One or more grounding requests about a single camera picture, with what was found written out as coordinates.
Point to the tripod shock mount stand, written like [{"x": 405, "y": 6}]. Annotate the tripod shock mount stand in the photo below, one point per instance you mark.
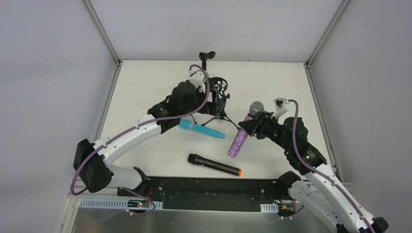
[{"x": 221, "y": 85}]

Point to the round base mic stand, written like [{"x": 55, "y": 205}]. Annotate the round base mic stand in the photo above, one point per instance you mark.
[{"x": 204, "y": 56}]

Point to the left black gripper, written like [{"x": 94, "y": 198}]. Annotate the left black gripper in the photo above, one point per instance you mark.
[{"x": 217, "y": 97}]

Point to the purple glitter microphone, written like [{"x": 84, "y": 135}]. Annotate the purple glitter microphone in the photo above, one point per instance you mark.
[{"x": 255, "y": 109}]

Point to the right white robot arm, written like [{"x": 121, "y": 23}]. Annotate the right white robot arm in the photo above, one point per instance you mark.
[{"x": 332, "y": 204}]

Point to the blue toy microphone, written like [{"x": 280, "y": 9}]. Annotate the blue toy microphone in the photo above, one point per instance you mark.
[{"x": 189, "y": 125}]

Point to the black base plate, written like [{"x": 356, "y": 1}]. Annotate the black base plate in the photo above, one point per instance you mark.
[{"x": 213, "y": 194}]

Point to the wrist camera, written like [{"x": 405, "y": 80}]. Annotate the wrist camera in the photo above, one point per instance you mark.
[
  {"x": 197, "y": 78},
  {"x": 280, "y": 107}
]

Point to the white cable duct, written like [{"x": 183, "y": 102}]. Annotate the white cable duct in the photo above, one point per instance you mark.
[
  {"x": 131, "y": 204},
  {"x": 269, "y": 208}
]

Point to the left white cable duct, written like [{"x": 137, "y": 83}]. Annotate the left white cable duct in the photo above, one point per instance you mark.
[{"x": 131, "y": 204}]

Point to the black microphone orange end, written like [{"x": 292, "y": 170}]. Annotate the black microphone orange end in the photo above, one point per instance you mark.
[{"x": 198, "y": 160}]

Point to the right white cable duct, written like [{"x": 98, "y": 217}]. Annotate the right white cable duct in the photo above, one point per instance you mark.
[{"x": 269, "y": 208}]

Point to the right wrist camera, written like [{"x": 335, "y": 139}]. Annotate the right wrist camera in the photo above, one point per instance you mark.
[{"x": 280, "y": 107}]

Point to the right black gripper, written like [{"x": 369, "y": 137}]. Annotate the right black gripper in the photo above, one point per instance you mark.
[{"x": 255, "y": 124}]

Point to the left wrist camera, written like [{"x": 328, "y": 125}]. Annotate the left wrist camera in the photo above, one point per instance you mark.
[{"x": 197, "y": 78}]

